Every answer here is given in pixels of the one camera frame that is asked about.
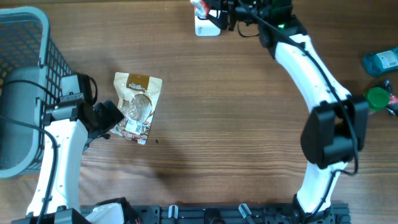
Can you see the grey plastic mesh basket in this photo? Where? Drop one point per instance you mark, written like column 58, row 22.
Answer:
column 31, row 70

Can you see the white barcode scanner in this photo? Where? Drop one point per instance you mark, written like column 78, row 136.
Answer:
column 205, row 28

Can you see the black red snack packet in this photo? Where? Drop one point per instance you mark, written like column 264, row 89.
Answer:
column 392, row 105

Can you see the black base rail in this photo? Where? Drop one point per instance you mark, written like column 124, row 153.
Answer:
column 260, row 214

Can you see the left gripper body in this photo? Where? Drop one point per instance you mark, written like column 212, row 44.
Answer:
column 106, row 119

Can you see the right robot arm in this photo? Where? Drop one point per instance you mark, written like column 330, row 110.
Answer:
column 335, row 130

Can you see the brown white snack pouch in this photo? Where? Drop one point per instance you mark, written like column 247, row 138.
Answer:
column 138, row 97

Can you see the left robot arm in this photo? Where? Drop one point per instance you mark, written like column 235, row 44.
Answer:
column 70, row 125

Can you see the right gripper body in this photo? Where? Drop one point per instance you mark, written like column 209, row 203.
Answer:
column 245, row 11

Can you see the green lid jar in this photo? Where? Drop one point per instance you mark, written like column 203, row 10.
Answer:
column 378, row 98

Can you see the blue mouthwash bottle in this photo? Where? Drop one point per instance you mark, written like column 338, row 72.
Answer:
column 377, row 64

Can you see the small red white carton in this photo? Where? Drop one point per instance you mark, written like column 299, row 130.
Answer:
column 202, row 8

